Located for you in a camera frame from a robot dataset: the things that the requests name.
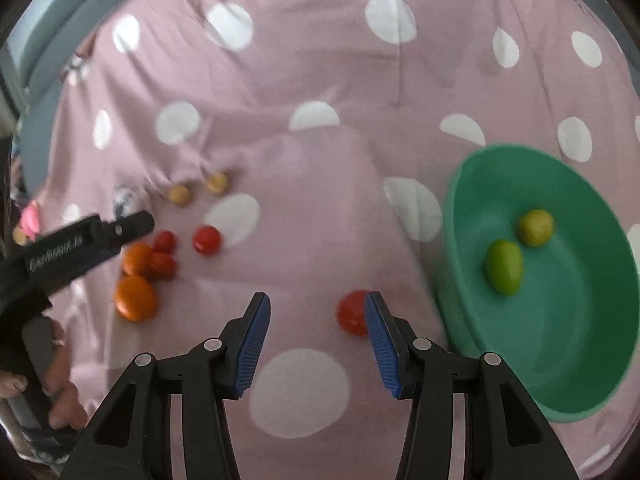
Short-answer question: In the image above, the green oval fruit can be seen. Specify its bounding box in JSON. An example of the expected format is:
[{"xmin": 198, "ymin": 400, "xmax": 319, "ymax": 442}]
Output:
[{"xmin": 484, "ymin": 239, "xmax": 525, "ymax": 296}]

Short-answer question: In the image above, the yellow-green round fruit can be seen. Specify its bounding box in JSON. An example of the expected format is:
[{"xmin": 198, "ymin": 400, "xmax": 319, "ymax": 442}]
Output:
[{"xmin": 516, "ymin": 208, "xmax": 556, "ymax": 248}]

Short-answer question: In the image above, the pink toy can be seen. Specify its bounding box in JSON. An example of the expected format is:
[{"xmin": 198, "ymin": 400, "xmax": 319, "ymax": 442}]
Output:
[{"xmin": 19, "ymin": 201, "xmax": 43, "ymax": 237}]

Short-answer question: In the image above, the green plastic bowl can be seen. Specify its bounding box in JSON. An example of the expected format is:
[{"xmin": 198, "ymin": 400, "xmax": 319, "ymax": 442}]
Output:
[{"xmin": 434, "ymin": 144, "xmax": 640, "ymax": 423}]

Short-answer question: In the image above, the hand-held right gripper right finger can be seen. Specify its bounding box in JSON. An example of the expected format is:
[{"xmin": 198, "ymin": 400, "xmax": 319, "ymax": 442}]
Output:
[{"xmin": 364, "ymin": 290, "xmax": 581, "ymax": 480}]

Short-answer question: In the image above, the grey sofa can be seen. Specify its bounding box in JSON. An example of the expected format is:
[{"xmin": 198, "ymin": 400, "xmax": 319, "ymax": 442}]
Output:
[{"xmin": 0, "ymin": 0, "xmax": 173, "ymax": 196}]

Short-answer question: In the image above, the orange tangerine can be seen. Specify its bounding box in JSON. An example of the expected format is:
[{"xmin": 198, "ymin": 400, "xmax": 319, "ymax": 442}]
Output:
[
  {"xmin": 114, "ymin": 275, "xmax": 157, "ymax": 323},
  {"xmin": 121, "ymin": 243, "xmax": 154, "ymax": 278}
]

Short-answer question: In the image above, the person's left hand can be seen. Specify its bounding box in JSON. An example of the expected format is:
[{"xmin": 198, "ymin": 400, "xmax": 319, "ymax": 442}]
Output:
[{"xmin": 0, "ymin": 319, "xmax": 90, "ymax": 431}]

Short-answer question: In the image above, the pink polka dot blanket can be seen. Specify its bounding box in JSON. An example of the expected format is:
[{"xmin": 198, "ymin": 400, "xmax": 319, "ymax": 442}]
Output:
[{"xmin": 10, "ymin": 0, "xmax": 640, "ymax": 480}]

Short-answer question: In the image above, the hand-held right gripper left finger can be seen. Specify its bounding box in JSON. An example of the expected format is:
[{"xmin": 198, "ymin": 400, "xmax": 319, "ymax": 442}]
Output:
[{"xmin": 59, "ymin": 291, "xmax": 272, "ymax": 480}]

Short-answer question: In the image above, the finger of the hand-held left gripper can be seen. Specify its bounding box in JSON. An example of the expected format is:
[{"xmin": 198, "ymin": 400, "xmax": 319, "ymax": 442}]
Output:
[{"xmin": 97, "ymin": 211, "xmax": 155, "ymax": 256}]

